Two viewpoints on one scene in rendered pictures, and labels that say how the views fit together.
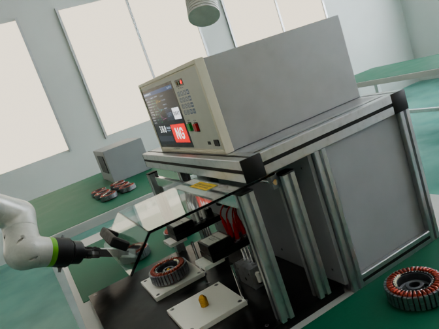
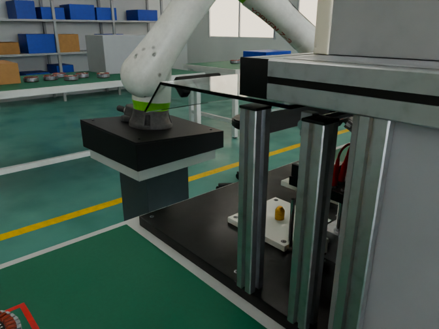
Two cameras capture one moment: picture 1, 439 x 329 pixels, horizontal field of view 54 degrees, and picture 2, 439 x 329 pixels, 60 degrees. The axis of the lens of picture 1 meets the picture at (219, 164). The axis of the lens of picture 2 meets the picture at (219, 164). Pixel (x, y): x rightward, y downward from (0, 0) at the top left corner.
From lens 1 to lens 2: 78 cm
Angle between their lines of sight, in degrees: 69
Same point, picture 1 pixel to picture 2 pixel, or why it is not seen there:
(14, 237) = not seen: hidden behind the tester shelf
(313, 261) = (295, 269)
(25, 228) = not seen: hidden behind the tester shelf
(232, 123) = (343, 8)
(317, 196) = (346, 197)
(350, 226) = (383, 297)
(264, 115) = (409, 15)
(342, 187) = (404, 226)
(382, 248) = not seen: outside the picture
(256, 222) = (251, 155)
